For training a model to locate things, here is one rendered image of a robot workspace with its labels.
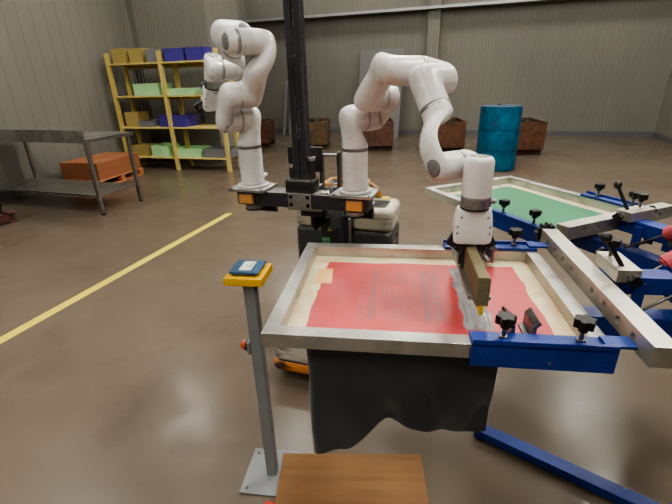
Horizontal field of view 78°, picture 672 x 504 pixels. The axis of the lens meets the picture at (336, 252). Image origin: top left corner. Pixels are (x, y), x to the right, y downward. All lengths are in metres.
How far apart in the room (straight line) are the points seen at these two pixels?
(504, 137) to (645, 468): 5.83
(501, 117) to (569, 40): 5.01
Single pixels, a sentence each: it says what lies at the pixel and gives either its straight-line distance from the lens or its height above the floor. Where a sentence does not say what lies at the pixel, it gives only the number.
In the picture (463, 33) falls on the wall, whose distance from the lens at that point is 12.02.
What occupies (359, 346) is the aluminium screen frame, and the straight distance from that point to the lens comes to 0.99.
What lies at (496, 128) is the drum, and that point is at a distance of 7.41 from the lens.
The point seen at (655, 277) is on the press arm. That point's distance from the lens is 1.37.
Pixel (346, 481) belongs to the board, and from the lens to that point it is 1.94.
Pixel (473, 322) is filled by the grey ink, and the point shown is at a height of 0.96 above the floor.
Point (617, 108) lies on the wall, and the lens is 12.39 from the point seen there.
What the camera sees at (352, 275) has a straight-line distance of 1.34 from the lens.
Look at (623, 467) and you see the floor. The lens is 2.31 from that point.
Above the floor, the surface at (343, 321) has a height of 0.96.
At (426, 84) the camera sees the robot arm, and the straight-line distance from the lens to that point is 1.22.
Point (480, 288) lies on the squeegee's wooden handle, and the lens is 1.03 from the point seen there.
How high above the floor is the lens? 1.55
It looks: 23 degrees down
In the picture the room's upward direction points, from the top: 2 degrees counter-clockwise
